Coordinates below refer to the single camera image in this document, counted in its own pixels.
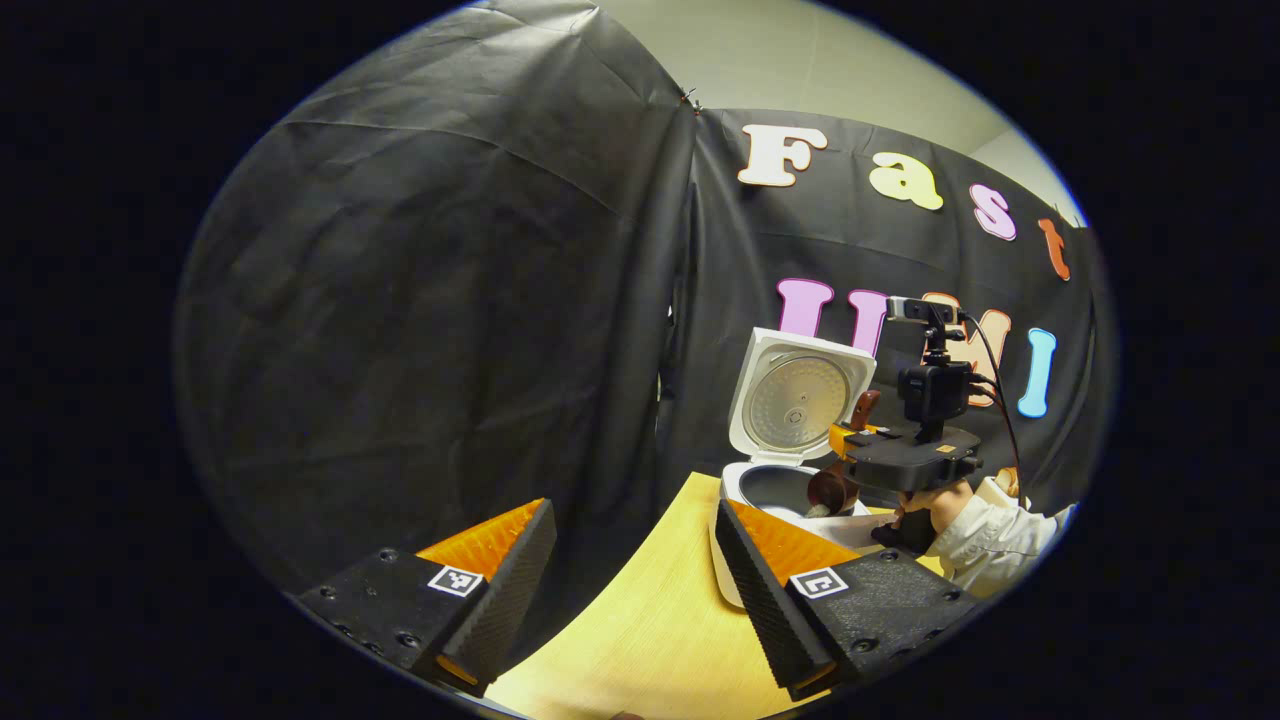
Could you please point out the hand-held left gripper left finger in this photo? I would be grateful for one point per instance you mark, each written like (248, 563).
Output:
(500, 610)

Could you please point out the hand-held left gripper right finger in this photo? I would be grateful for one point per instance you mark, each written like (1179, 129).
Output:
(765, 610)

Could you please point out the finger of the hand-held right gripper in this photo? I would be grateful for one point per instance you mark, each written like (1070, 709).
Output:
(848, 440)

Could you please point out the brown wooden spoon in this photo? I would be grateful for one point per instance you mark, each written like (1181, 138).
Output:
(830, 490)

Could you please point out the white rice cooker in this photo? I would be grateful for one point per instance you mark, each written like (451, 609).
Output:
(790, 400)

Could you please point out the black backdrop cloth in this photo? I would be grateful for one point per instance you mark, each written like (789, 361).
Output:
(450, 300)

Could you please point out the small metal clip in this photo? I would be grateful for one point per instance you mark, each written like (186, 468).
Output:
(691, 99)

